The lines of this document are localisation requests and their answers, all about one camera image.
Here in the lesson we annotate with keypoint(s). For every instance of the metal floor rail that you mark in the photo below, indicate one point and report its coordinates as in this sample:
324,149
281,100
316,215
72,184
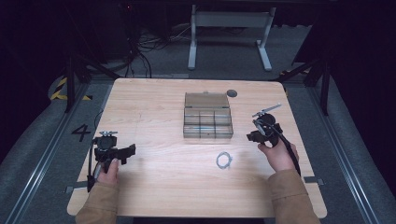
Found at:
46,155
342,155

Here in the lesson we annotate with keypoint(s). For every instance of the person's right hand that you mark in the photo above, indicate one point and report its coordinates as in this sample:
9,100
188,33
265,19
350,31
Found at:
278,157

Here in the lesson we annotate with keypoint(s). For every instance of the clear plastic compartment box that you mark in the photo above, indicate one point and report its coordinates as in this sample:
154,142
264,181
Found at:
208,119

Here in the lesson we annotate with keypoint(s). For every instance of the white metal desk frame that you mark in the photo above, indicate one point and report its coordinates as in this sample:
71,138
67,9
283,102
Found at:
230,19

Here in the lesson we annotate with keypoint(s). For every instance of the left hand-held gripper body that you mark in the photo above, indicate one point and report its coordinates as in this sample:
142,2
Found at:
105,146

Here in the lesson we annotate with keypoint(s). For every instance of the grey tape strip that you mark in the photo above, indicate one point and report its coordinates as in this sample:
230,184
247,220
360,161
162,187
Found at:
76,187
313,180

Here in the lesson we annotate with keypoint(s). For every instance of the yellow black hazard tape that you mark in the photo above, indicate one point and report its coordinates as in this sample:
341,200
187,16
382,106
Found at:
59,90

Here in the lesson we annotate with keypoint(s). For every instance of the grey round disc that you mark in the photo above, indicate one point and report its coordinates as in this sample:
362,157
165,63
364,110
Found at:
232,93

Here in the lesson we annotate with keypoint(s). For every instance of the person's left hand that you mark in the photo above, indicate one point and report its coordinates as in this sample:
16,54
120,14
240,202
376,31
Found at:
109,174

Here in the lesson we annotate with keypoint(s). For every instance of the black metal stand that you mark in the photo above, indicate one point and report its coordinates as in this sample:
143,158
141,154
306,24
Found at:
324,88
70,87

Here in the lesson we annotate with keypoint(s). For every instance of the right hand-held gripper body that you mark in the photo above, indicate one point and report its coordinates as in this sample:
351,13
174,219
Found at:
267,123

